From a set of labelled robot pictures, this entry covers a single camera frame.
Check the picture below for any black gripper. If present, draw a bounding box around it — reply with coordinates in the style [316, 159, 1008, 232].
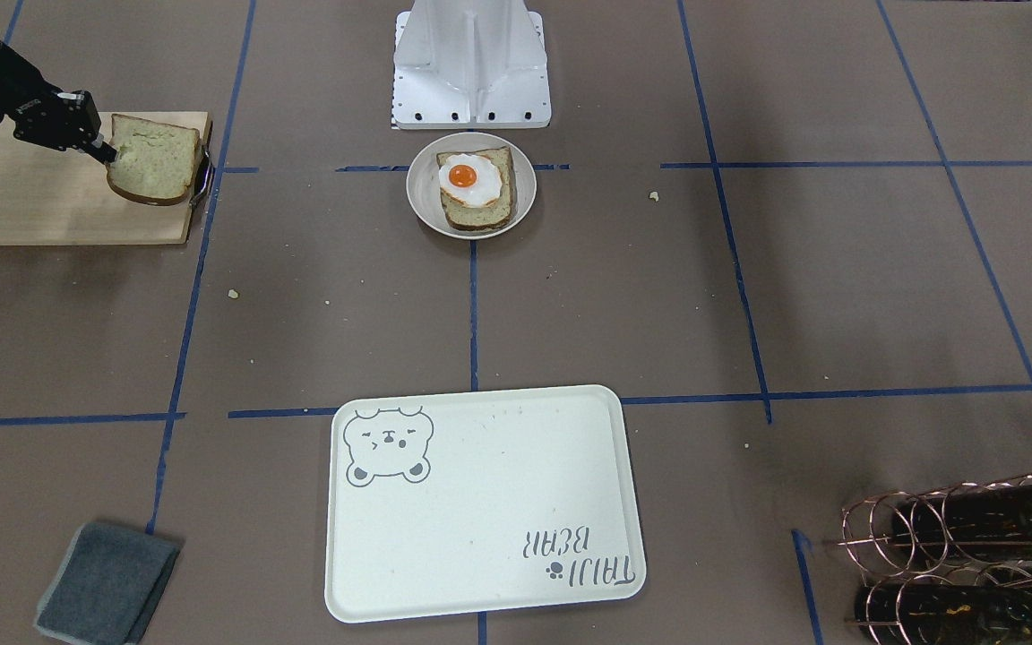
[13, 90, 117, 165]

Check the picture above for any grey folded cloth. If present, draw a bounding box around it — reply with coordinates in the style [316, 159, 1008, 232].
[34, 521, 181, 644]

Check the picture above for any beige round plate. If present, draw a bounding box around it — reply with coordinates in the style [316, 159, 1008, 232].
[406, 132, 538, 240]

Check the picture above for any copper wire bottle rack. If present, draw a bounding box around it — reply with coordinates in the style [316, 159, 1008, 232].
[832, 473, 1032, 644]

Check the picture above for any white bear tray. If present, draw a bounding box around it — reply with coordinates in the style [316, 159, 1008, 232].
[323, 384, 648, 624]

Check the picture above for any dark glass bottle upper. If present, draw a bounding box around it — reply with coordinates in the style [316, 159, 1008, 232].
[891, 485, 1032, 563]

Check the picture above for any dark glass bottle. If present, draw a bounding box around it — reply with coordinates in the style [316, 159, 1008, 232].
[853, 580, 1032, 644]
[891, 485, 1032, 563]

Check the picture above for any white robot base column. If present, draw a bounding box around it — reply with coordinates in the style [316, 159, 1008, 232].
[391, 1, 553, 130]

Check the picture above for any dark glass bottle lower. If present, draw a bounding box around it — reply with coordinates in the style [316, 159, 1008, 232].
[853, 580, 1032, 644]

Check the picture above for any bread slice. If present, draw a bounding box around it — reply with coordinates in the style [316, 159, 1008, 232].
[107, 112, 203, 207]
[439, 147, 515, 231]

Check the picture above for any wooden cutting board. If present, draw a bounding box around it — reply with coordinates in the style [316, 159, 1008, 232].
[0, 121, 194, 245]

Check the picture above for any fried egg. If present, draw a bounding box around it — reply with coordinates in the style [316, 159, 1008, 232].
[437, 152, 503, 209]

